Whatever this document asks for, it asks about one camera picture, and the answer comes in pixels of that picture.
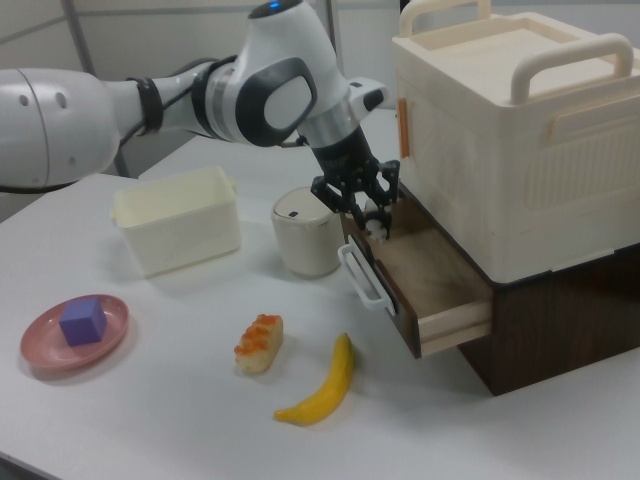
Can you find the small panda toy figure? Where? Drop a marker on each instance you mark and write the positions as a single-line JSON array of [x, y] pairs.
[[375, 231]]

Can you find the pink plate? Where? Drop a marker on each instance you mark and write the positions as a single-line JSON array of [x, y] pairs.
[[45, 352]]

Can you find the yellow toy banana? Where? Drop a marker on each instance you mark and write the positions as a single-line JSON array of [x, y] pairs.
[[325, 395]]

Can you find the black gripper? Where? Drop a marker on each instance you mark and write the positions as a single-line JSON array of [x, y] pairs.
[[345, 152]]

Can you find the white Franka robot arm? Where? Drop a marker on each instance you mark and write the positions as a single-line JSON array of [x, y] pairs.
[[280, 60]]

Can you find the white plastic storage bin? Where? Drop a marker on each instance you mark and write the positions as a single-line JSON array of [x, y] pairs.
[[180, 235]]

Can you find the cream mini trash can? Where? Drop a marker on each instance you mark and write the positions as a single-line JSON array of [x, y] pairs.
[[305, 240]]

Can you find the dark brown drawer cabinet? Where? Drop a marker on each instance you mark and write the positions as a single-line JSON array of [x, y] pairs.
[[550, 340]]

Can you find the salmon sushi toy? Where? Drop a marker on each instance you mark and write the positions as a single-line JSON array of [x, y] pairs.
[[260, 345]]

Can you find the purple cube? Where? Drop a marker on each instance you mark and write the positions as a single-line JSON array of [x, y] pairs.
[[82, 325]]

